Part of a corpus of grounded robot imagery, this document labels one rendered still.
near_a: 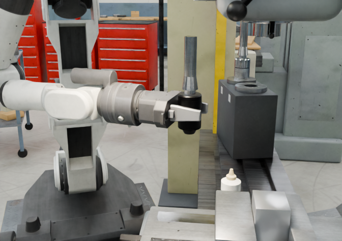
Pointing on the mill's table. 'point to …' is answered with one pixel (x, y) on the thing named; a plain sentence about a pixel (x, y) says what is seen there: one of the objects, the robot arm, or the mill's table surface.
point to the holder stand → (246, 118)
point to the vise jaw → (233, 216)
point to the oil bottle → (230, 182)
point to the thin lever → (272, 29)
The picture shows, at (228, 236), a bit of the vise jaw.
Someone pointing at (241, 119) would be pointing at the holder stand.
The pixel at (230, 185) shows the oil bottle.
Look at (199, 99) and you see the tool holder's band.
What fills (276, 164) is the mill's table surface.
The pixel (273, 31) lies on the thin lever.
